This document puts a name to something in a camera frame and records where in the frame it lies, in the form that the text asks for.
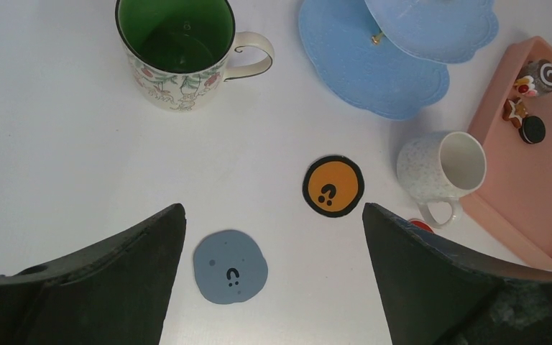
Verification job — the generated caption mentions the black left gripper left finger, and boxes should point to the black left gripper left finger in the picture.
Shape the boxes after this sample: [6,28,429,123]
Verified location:
[0,203,186,344]

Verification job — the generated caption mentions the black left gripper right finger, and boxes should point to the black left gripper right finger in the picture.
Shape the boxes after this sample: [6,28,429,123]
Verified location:
[362,203,552,344]

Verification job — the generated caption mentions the star-shaped brown cookie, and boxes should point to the star-shaped brown cookie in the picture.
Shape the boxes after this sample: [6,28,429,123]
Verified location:
[502,97,528,129]

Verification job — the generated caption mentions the dark chocolate swirl roll cake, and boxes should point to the dark chocolate swirl roll cake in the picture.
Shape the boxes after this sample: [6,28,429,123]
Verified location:
[513,59,552,97]

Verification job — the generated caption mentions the black sandwich cookie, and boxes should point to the black sandwich cookie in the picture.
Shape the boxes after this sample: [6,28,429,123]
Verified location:
[518,116,546,144]

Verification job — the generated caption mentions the red apple-shaped coaster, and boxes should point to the red apple-shaped coaster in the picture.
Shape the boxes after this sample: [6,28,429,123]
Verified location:
[409,218,434,234]

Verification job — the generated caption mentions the blue-grey round coaster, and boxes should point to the blue-grey round coaster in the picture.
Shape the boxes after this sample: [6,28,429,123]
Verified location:
[193,229,269,305]

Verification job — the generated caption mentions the white speckled mug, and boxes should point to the white speckled mug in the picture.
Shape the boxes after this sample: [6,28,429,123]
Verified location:
[396,132,487,229]

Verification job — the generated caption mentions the orange black-rimmed coaster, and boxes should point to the orange black-rimmed coaster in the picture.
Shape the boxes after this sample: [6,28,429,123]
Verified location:
[301,155,365,218]

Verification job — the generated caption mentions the pink rectangular tray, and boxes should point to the pink rectangular tray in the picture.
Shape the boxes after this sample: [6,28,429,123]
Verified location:
[462,36,552,270]

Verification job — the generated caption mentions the blue three-tier cake stand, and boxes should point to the blue three-tier cake stand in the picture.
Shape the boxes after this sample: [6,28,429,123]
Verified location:
[298,1,499,121]

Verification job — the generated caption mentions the green-lined floral cream mug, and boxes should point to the green-lined floral cream mug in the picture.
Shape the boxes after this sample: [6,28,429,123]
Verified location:
[114,0,275,112]

